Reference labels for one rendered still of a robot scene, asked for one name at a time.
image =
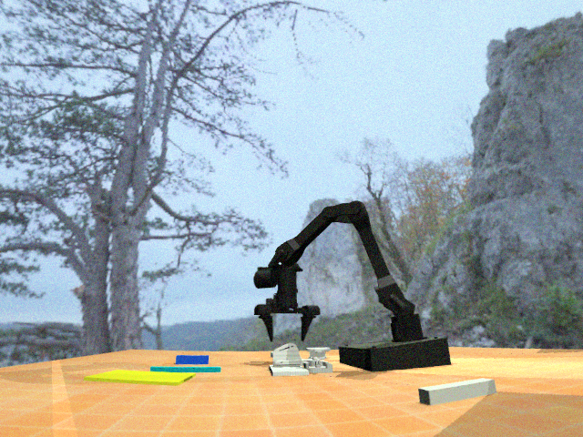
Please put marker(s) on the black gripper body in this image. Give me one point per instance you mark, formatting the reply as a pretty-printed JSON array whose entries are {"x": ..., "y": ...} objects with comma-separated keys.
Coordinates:
[{"x": 287, "y": 299}]

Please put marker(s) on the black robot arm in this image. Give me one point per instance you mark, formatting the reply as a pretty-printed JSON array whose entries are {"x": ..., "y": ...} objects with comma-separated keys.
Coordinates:
[{"x": 405, "y": 325}]

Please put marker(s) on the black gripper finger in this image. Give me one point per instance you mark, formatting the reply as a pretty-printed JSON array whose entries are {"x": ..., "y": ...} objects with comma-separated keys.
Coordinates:
[
  {"x": 268, "y": 322},
  {"x": 306, "y": 323}
]

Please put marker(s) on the yellow flat plate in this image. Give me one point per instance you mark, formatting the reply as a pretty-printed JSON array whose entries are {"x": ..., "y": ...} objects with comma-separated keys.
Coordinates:
[{"x": 144, "y": 377}]

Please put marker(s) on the teal flat bar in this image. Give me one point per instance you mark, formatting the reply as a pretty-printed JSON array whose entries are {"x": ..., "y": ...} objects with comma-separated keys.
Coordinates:
[{"x": 186, "y": 369}]

